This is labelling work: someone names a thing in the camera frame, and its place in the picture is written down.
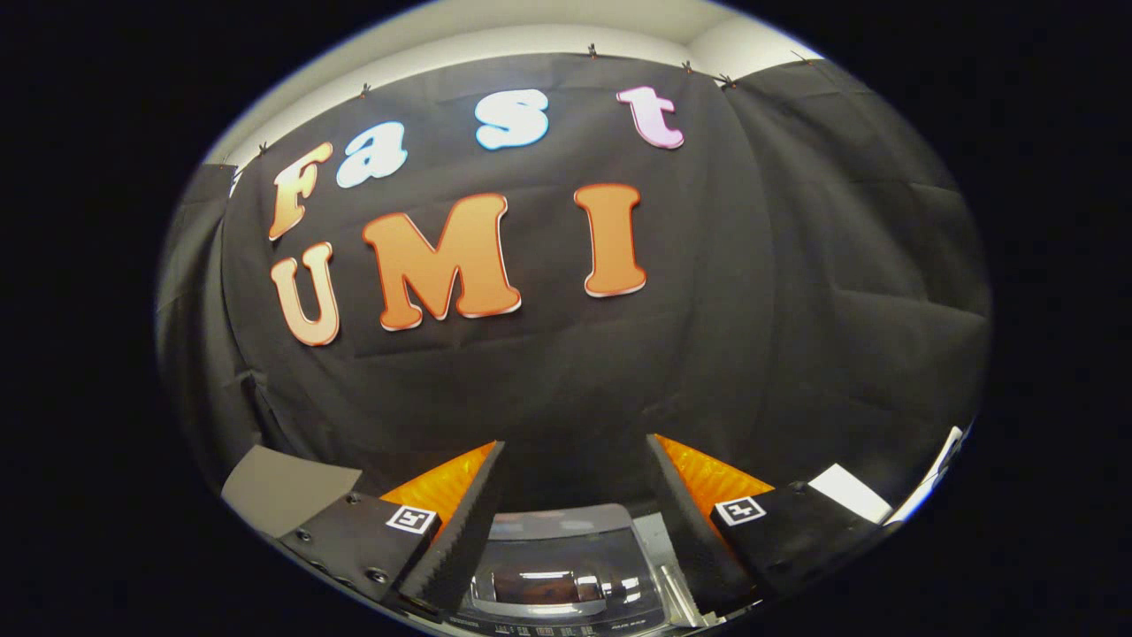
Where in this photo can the grey washing machine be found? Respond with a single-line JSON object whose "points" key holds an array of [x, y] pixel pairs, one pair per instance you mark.
{"points": [[654, 535]]}

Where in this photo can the white board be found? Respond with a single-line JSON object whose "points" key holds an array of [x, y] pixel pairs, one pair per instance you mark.
{"points": [[851, 493]]}

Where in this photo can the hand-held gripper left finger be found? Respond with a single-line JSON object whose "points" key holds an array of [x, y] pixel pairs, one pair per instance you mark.
{"points": [[464, 531]]}

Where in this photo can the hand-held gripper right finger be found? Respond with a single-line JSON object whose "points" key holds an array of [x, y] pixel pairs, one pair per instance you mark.
{"points": [[685, 531]]}

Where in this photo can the white device with blue mark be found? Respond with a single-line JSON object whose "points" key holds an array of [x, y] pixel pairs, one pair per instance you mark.
{"points": [[949, 447]]}

